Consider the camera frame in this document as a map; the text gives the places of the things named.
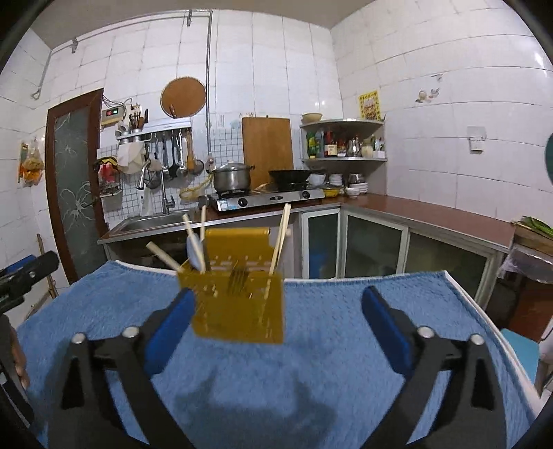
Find person's left hand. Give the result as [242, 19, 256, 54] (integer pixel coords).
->
[9, 329, 32, 390]

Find blue towel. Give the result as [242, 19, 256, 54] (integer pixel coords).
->
[17, 261, 537, 449]

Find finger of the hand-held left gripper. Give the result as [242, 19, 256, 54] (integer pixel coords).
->
[0, 251, 60, 304]

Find hanging plastic bag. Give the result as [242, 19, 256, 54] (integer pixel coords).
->
[18, 138, 46, 188]

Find wooden cutting board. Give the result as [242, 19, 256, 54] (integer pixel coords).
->
[241, 116, 295, 189]

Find steel faucet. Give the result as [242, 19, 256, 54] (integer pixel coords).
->
[137, 158, 176, 215]

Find yellow utensil holder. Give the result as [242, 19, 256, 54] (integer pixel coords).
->
[178, 227, 286, 344]

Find steel wall rack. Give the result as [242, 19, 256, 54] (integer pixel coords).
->
[115, 120, 193, 143]

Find green vegetables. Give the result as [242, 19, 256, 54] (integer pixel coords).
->
[516, 215, 553, 238]

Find steel cooking pot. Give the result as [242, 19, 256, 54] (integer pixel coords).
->
[210, 161, 256, 193]

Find decorative wall hooks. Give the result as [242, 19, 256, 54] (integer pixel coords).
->
[415, 73, 444, 105]

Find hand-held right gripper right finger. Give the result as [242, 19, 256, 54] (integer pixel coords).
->
[361, 286, 510, 449]

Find steel water pipe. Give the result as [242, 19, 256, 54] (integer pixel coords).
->
[30, 10, 215, 167]

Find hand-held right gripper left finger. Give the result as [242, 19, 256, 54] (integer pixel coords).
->
[45, 288, 198, 449]

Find wooden crate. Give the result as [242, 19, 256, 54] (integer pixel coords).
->
[512, 224, 553, 260]

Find green-handled fork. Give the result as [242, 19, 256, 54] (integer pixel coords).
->
[227, 266, 255, 303]

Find stack of white bowls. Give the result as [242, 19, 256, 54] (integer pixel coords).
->
[308, 172, 371, 199]

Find yellow wall picture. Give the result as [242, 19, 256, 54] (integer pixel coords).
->
[357, 89, 382, 121]

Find blue stool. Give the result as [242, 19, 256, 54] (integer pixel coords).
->
[500, 327, 541, 388]

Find steel sink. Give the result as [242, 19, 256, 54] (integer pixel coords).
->
[98, 211, 205, 245]

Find row of hanging cooking utensils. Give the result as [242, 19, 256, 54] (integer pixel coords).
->
[144, 131, 205, 179]

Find wooden broom stick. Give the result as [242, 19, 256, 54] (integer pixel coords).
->
[36, 232, 59, 299]

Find wire wall basket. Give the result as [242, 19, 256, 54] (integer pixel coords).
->
[97, 156, 123, 199]

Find steel gas stove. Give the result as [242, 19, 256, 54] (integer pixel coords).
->
[214, 188, 326, 212]

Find steel corner shelf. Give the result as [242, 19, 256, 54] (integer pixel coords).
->
[300, 119, 388, 174]

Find light blue plastic spoon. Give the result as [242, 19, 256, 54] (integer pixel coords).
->
[186, 239, 207, 272]

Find yellow hose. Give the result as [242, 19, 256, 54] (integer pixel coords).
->
[179, 171, 216, 202]

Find black wok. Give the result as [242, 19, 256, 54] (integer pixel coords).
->
[268, 169, 313, 191]

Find kitchen counter cabinet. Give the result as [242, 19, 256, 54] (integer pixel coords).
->
[97, 193, 517, 312]

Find white power strip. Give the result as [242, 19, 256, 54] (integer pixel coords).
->
[100, 102, 143, 127]

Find white wall socket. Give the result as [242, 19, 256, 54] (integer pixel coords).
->
[467, 125, 487, 152]

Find white hanging cloth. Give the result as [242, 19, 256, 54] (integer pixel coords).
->
[117, 143, 144, 174]

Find dark brown glass door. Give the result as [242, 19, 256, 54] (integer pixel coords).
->
[45, 88, 109, 285]

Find row of condiment bottles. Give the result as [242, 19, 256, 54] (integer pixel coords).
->
[305, 128, 386, 159]

